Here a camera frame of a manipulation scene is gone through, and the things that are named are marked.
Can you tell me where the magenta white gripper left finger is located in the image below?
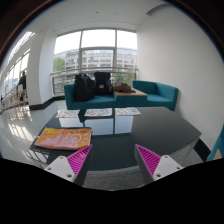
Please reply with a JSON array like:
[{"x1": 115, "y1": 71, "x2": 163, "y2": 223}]
[{"x1": 44, "y1": 145, "x2": 92, "y2": 186}]

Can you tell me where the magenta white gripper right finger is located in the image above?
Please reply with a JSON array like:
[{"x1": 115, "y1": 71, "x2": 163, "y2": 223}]
[{"x1": 134, "y1": 144, "x2": 182, "y2": 184}]

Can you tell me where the orange pink folded towel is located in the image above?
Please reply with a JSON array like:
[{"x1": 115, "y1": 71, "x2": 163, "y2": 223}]
[{"x1": 35, "y1": 128, "x2": 92, "y2": 150}]

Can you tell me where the left white printed towel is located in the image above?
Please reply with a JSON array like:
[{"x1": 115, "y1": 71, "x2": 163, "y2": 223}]
[{"x1": 55, "y1": 110, "x2": 80, "y2": 118}]

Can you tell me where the white printed towel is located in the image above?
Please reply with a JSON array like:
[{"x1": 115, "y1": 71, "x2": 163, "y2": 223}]
[
  {"x1": 55, "y1": 110, "x2": 80, "y2": 118},
  {"x1": 85, "y1": 108, "x2": 112, "y2": 117},
  {"x1": 115, "y1": 107, "x2": 140, "y2": 116}
]

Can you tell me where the middle white printed towel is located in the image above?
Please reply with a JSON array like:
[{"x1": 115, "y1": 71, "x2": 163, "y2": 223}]
[{"x1": 85, "y1": 108, "x2": 112, "y2": 117}]

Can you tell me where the right white printed towel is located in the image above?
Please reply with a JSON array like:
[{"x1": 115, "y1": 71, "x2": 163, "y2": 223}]
[{"x1": 115, "y1": 107, "x2": 140, "y2": 116}]

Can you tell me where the teal sofa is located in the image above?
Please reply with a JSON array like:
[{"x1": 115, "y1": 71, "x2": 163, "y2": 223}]
[{"x1": 64, "y1": 80, "x2": 178, "y2": 111}]

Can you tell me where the teal chair at right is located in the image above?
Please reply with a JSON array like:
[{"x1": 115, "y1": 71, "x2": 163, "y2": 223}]
[{"x1": 207, "y1": 125, "x2": 224, "y2": 161}]

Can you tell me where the wooden side table top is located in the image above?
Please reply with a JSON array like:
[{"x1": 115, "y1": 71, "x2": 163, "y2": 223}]
[{"x1": 114, "y1": 88, "x2": 147, "y2": 96}]

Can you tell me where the black backpack left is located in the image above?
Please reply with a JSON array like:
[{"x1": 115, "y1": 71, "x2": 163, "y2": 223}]
[{"x1": 74, "y1": 73, "x2": 95, "y2": 102}]

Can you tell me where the brown bag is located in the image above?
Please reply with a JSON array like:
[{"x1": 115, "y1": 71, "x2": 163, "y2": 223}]
[{"x1": 113, "y1": 82, "x2": 134, "y2": 93}]

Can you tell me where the dark blue backpack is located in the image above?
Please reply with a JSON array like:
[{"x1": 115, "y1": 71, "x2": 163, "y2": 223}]
[{"x1": 94, "y1": 72, "x2": 111, "y2": 95}]

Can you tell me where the person in dark clothes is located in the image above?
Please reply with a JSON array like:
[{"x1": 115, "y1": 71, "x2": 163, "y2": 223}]
[{"x1": 18, "y1": 71, "x2": 27, "y2": 101}]

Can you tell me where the metal window railing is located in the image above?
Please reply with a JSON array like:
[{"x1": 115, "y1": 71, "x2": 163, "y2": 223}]
[{"x1": 50, "y1": 67, "x2": 138, "y2": 96}]

